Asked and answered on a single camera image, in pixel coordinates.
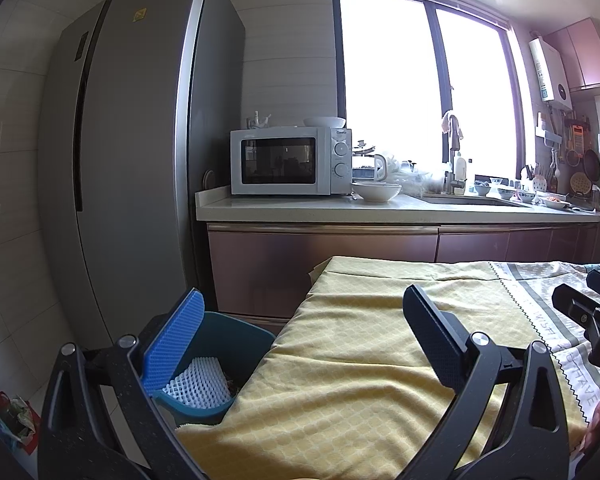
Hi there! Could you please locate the blue plastic trash bin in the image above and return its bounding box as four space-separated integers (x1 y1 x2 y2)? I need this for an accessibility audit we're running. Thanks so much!
155 312 275 426

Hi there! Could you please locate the kitchen window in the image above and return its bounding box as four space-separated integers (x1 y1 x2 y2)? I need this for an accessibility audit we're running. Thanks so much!
332 0 530 177

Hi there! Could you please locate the yellow quilted tablecloth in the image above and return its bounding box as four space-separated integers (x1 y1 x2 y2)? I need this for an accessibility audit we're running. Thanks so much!
176 257 600 479

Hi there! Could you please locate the hanging frying pan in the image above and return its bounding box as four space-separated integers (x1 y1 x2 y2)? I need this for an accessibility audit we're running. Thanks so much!
583 150 600 183

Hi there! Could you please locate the white ceramic bowl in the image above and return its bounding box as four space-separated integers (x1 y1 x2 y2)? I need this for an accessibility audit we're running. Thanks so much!
352 181 402 204

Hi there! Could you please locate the teal basket of clutter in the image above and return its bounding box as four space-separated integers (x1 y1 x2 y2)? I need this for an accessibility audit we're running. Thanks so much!
0 390 41 456

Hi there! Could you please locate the electric glass kettle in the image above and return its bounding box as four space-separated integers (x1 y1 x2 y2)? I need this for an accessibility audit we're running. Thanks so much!
352 140 388 182

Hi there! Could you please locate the white microwave oven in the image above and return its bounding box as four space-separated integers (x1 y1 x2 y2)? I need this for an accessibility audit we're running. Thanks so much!
230 126 352 196

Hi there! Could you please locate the white water heater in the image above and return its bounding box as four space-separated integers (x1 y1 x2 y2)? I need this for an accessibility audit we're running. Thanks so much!
529 38 572 112

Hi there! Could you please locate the silver refrigerator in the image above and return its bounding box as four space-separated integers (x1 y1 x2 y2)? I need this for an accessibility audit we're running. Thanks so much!
38 0 245 349

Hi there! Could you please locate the pink wall cabinet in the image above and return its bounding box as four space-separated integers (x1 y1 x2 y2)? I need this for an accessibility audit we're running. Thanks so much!
543 18 600 91

